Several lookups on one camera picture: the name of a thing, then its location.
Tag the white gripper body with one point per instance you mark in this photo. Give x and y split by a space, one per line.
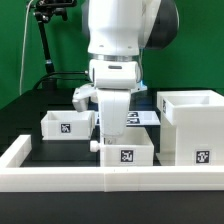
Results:
113 106

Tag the white drawer box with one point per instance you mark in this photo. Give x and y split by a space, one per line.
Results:
68 125
134 148

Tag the white drawer cabinet frame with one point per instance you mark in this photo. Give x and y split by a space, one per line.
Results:
192 128

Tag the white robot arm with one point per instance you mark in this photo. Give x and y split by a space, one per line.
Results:
118 31

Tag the white fiducial marker plate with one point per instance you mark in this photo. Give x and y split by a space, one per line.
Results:
142 118

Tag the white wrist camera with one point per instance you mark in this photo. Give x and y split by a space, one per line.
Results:
82 96

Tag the white workspace border frame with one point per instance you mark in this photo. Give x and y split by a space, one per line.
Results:
15 178

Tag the black camera stand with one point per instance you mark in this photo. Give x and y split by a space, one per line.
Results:
44 10

